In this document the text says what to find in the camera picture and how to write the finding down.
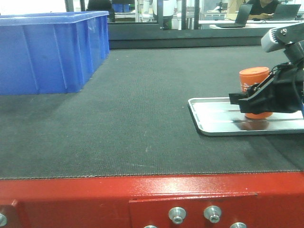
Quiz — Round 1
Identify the silver bolt right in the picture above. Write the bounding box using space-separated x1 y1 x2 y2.
203 206 222 223

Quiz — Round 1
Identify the red conveyor frame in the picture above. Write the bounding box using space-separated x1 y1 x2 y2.
0 171 304 228

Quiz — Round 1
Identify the orange cylindrical capacitor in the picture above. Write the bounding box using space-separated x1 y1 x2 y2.
239 66 273 119

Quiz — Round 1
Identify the silver metal tray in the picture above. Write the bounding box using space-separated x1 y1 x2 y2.
188 97 304 136

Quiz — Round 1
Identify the black laptop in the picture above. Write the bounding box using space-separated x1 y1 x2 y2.
216 4 253 29

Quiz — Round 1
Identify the person in black shirt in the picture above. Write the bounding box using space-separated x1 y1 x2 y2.
247 0 280 20

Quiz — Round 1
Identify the large blue plastic crate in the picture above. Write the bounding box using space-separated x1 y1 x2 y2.
0 11 109 95

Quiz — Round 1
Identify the silver bolt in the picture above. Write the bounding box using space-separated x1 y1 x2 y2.
203 206 222 223
168 207 187 225

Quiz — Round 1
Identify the black conveyor belt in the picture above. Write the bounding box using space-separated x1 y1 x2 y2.
0 46 304 179

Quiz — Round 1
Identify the silver bolt left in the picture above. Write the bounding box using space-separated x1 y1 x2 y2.
168 207 187 225

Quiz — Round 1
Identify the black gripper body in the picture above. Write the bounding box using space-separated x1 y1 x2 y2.
262 62 304 113

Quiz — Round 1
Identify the grey laptop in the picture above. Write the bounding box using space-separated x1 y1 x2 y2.
272 4 301 21

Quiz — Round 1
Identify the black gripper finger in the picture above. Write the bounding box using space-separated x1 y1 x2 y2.
228 71 277 114

